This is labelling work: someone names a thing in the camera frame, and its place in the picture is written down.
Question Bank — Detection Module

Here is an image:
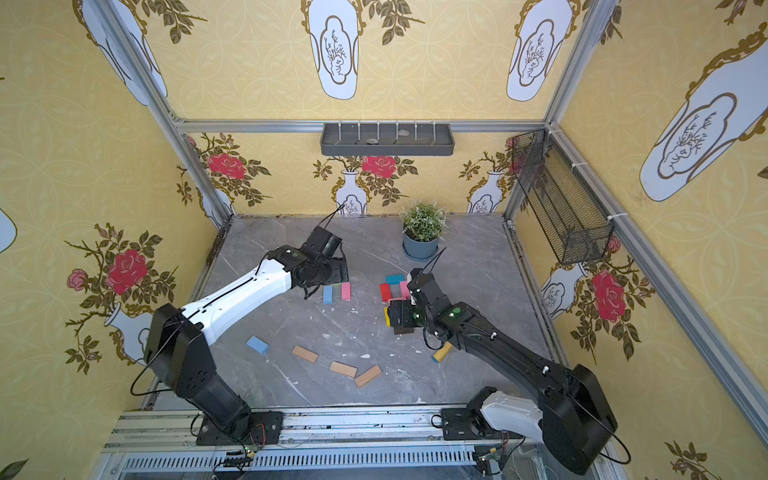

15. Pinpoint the red block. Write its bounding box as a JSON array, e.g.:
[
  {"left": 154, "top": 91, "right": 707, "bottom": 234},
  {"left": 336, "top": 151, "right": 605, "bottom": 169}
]
[{"left": 380, "top": 283, "right": 392, "bottom": 303}]

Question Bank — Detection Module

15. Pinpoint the teal block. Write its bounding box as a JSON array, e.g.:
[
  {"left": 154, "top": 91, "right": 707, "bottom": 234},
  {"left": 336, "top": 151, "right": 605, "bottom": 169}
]
[{"left": 385, "top": 274, "right": 405, "bottom": 285}]

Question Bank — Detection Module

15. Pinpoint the wooden block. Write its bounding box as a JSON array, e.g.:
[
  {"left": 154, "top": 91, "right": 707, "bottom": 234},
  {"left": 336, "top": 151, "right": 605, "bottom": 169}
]
[
  {"left": 355, "top": 365, "right": 382, "bottom": 388},
  {"left": 292, "top": 345, "right": 319, "bottom": 364},
  {"left": 329, "top": 361, "right": 357, "bottom": 379}
]

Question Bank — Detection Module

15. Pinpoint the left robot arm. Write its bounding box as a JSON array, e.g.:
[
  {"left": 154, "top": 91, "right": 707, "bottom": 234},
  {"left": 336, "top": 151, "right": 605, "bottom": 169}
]
[{"left": 143, "top": 225, "right": 348, "bottom": 443}]

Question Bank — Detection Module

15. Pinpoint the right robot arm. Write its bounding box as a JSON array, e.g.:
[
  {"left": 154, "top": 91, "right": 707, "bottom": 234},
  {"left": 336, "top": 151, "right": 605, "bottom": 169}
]
[{"left": 387, "top": 268, "right": 618, "bottom": 475}]

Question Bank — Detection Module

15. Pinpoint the potted green plant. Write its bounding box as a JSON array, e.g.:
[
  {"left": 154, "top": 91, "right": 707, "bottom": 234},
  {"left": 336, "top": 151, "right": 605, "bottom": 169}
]
[{"left": 402, "top": 202, "right": 446, "bottom": 260}]

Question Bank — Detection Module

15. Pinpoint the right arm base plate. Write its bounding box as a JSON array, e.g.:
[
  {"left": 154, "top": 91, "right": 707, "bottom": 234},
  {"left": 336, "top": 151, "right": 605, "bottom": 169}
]
[{"left": 440, "top": 407, "right": 482, "bottom": 441}]

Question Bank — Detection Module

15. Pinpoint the grey wall shelf tray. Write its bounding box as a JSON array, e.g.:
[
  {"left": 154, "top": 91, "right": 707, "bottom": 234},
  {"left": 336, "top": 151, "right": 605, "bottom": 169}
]
[{"left": 320, "top": 121, "right": 456, "bottom": 157}]

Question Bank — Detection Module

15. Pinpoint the aluminium rail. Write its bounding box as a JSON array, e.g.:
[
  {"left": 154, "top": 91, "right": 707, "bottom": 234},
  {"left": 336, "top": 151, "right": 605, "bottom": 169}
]
[{"left": 89, "top": 400, "right": 628, "bottom": 480}]

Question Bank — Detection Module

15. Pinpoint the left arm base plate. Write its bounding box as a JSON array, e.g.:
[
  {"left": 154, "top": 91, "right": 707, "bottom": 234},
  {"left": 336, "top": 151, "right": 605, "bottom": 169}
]
[{"left": 195, "top": 411, "right": 284, "bottom": 447}]

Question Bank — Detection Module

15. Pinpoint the black wire mesh basket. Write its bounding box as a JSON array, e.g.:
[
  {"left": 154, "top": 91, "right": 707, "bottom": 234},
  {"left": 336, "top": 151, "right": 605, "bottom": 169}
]
[{"left": 511, "top": 130, "right": 614, "bottom": 265}]

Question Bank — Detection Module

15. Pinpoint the circuit board with wires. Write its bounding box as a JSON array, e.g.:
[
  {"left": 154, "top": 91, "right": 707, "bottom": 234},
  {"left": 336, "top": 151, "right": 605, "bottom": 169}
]
[{"left": 212, "top": 447, "right": 258, "bottom": 479}]

